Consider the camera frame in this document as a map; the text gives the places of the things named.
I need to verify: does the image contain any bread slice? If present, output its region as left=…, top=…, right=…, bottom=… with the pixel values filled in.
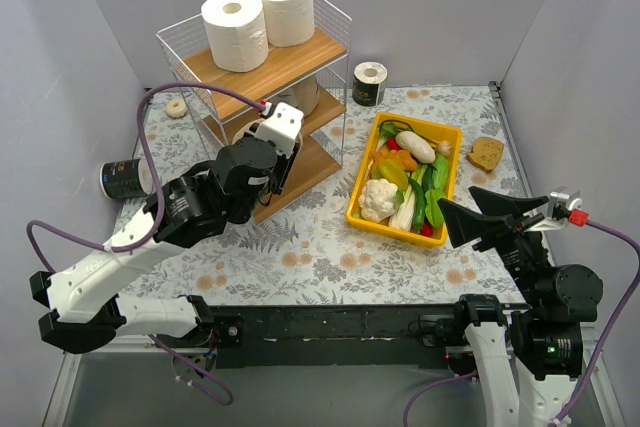
left=467, top=137, right=504, bottom=173

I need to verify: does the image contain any garlic bulb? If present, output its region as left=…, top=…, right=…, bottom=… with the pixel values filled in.
left=436, top=141, right=453, bottom=157

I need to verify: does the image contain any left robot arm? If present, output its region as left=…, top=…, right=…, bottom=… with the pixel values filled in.
left=29, top=135, right=296, bottom=354

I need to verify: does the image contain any brown printed paper roll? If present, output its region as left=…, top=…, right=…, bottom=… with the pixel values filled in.
left=270, top=75, right=320, bottom=117

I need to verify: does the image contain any black wrapped roll on side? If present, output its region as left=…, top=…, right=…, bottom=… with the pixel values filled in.
left=99, top=158, right=153, bottom=200

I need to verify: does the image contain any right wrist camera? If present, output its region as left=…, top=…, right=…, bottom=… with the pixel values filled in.
left=528, top=187, right=589, bottom=232

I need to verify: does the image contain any white radish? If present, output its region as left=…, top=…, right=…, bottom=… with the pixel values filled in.
left=395, top=131, right=436, bottom=164

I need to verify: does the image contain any bok choy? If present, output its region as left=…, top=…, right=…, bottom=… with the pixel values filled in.
left=388, top=185, right=416, bottom=231

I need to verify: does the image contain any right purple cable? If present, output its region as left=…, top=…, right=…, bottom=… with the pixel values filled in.
left=402, top=219, right=640, bottom=427

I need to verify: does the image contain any floral table mat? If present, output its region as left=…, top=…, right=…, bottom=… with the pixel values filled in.
left=121, top=86, right=527, bottom=305

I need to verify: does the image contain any white paper towel roll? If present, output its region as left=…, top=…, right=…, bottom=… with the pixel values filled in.
left=261, top=0, right=315, bottom=47
left=201, top=0, right=269, bottom=73

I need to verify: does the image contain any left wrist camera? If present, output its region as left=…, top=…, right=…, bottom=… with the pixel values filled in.
left=255, top=101, right=304, bottom=158

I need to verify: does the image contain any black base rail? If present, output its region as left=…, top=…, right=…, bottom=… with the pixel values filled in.
left=212, top=304, right=470, bottom=368

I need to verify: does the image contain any white cauliflower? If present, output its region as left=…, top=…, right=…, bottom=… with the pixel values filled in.
left=358, top=178, right=399, bottom=223

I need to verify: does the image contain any green cucumber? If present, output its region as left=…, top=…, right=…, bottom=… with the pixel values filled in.
left=428, top=154, right=449, bottom=191

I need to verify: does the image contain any small beige donut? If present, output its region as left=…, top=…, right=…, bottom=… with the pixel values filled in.
left=165, top=98, right=188, bottom=119

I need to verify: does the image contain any black roll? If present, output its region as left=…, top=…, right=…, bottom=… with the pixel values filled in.
left=352, top=62, right=388, bottom=107
left=99, top=158, right=153, bottom=200

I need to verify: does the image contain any yellow orange pepper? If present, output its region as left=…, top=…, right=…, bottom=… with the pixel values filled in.
left=370, top=150, right=418, bottom=190

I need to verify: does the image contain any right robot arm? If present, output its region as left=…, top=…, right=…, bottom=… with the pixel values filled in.
left=438, top=187, right=603, bottom=426

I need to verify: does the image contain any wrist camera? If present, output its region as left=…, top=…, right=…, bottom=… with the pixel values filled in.
left=528, top=187, right=589, bottom=232
left=255, top=101, right=304, bottom=158

